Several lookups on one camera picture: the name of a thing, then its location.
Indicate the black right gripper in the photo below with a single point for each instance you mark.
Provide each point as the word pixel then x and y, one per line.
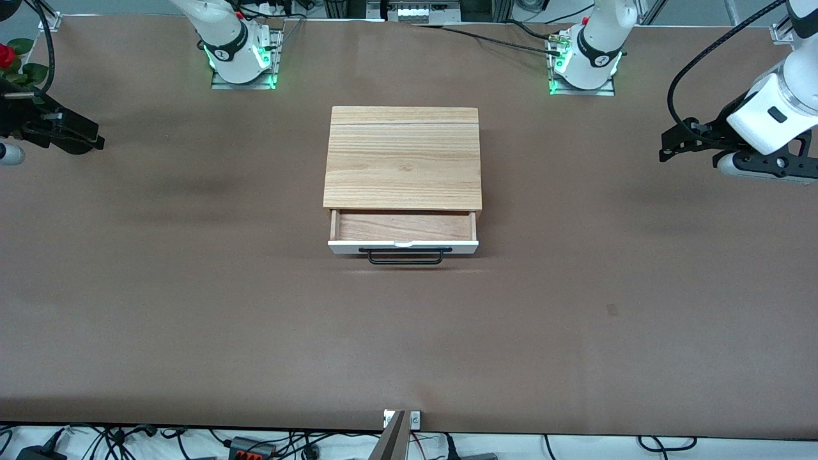
pixel 18 117

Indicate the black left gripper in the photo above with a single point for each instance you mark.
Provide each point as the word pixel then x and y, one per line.
pixel 723 125

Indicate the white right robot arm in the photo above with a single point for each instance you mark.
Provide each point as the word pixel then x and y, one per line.
pixel 223 32

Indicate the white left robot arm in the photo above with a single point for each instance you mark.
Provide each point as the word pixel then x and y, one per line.
pixel 601 38

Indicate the wooden drawer cabinet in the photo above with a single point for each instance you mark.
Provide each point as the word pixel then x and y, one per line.
pixel 402 160

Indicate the black cylindrical vase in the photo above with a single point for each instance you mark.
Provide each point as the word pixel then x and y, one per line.
pixel 82 151

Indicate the red rose with leaves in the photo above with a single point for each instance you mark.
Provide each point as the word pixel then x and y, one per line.
pixel 6 56

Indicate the brown table cover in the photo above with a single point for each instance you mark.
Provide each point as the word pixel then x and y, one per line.
pixel 192 319

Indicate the white power strip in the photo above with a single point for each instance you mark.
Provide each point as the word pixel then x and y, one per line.
pixel 412 14

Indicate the black power adapter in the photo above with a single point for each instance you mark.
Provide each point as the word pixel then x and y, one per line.
pixel 41 454

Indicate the black box with orange connectors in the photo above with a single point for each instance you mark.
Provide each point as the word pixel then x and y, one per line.
pixel 250 448

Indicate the metal corner bracket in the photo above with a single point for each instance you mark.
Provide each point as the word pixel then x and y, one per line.
pixel 50 22
pixel 781 33

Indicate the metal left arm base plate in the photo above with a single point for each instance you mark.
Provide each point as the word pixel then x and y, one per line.
pixel 555 91

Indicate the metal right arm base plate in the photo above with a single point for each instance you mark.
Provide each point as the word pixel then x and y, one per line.
pixel 220 83

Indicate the metal table edge bracket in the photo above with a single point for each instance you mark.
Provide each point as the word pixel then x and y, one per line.
pixel 414 420

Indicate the camera mount post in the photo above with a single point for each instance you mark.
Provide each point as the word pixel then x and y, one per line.
pixel 391 444

